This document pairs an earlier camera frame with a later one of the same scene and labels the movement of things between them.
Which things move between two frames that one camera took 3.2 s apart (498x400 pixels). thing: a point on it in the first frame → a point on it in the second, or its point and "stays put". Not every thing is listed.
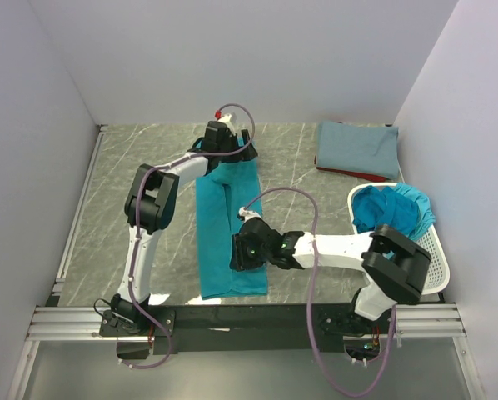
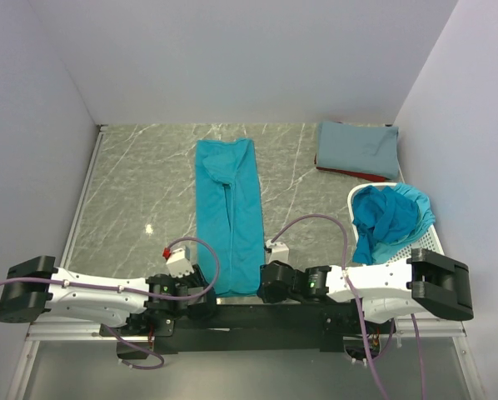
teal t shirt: [226, 198] stays put
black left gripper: [247, 153] → [197, 277]
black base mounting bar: [231, 329] stays put
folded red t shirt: [373, 177] stays put
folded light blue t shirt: [359, 148] stays put
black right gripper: [239, 260] → [267, 295]
